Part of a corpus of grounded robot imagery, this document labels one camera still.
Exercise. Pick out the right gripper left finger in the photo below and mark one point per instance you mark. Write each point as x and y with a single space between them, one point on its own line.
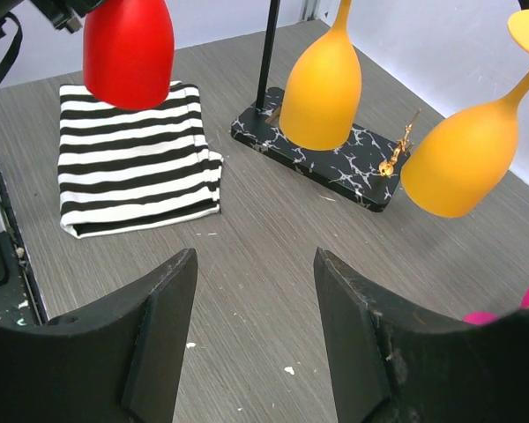
117 359

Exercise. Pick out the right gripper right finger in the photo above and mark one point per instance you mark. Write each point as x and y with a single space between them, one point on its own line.
392 360

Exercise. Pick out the gold wine glass rack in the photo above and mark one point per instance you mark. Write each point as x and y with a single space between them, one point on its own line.
365 169

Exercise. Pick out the yellow plastic wine glass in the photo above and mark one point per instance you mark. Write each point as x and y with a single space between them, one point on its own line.
466 155

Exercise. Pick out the red plastic wine glass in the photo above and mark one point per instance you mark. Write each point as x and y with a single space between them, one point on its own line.
129 48

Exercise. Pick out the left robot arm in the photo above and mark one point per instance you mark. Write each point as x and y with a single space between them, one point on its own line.
45 50

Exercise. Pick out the pink plastic wine glass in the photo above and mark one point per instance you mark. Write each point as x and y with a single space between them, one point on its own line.
482 317

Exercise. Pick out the black white striped cloth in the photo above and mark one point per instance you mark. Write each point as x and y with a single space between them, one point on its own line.
120 170

